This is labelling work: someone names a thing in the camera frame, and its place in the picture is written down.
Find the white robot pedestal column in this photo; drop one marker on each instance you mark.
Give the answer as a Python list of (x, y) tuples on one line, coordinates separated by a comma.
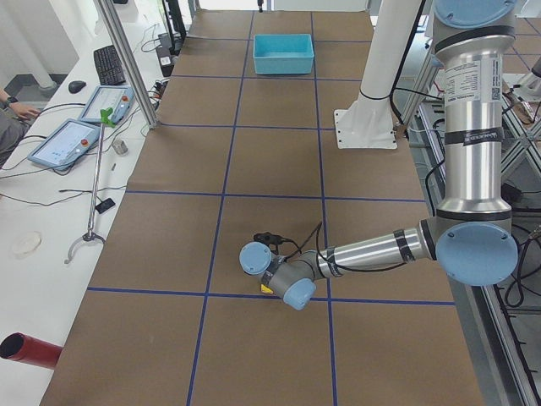
[(368, 122)]

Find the aluminium frame post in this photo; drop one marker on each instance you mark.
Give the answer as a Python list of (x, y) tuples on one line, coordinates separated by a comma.
[(107, 11)]

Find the upper teach pendant tablet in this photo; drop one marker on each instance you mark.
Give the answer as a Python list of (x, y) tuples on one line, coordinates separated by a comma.
[(117, 97)]

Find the small silver metal cylinder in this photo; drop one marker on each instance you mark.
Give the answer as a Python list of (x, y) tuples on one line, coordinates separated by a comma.
[(120, 147)]

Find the brown paper table mat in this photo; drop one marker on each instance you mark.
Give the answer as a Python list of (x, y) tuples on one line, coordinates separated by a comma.
[(246, 145)]

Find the green handled reacher grabber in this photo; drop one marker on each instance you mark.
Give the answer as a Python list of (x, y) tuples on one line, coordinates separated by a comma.
[(90, 234)]

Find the yellow beetle toy car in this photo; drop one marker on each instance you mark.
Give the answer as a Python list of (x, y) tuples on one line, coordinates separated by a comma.
[(265, 290)]

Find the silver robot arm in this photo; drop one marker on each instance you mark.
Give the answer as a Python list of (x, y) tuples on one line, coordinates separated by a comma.
[(470, 232)]

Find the light blue plastic bin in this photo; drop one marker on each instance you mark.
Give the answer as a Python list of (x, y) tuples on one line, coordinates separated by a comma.
[(283, 54)]

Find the small black phone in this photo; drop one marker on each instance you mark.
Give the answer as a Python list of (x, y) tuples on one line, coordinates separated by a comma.
[(105, 205)]

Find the person's hand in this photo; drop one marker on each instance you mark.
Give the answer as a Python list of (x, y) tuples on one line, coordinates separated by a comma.
[(24, 112)]

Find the person's forearm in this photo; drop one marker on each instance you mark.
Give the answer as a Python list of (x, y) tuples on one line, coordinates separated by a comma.
[(6, 99)]

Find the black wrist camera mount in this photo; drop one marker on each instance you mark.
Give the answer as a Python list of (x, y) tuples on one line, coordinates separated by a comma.
[(268, 239)]

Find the red cylinder bottle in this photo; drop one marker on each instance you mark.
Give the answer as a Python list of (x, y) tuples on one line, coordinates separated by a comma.
[(29, 350)]

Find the black computer mouse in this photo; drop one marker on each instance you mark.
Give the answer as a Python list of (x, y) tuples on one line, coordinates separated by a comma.
[(76, 86)]

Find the black keyboard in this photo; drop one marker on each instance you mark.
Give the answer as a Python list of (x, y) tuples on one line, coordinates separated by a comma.
[(108, 66)]

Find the lower teach pendant tablet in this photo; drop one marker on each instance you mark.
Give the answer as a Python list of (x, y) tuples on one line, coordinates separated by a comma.
[(65, 145)]

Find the teach pendant tablet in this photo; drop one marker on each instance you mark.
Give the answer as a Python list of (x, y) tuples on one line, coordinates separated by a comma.
[(65, 145), (117, 97)]

